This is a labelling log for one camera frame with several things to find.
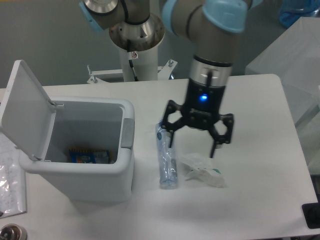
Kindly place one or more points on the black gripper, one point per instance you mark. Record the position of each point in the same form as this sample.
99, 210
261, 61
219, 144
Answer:
200, 110

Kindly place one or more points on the white plastic trash can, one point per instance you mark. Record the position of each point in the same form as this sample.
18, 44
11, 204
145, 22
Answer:
83, 146

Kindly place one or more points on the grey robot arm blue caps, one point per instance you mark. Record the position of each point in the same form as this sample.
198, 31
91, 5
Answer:
214, 26

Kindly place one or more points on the crumpled white plastic wrapper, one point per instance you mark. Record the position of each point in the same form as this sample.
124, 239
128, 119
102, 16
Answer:
200, 168

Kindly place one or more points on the clear crushed plastic bottle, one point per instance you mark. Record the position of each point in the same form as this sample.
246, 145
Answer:
168, 174

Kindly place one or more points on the blue snack packet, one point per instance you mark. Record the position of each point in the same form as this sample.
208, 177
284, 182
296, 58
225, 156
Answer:
89, 156

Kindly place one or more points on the blue water jug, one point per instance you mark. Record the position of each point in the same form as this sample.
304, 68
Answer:
291, 10

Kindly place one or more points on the black device at table edge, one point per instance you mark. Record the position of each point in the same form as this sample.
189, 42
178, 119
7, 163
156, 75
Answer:
311, 212

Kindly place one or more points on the paper sheet in plastic sleeve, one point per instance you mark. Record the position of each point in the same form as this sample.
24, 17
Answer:
13, 198

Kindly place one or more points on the round metal connector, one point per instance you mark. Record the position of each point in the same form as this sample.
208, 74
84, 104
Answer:
13, 231

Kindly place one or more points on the white pedestal base frame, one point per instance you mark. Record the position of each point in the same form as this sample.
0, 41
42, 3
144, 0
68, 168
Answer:
165, 72

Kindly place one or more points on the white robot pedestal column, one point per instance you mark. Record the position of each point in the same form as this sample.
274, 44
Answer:
138, 48

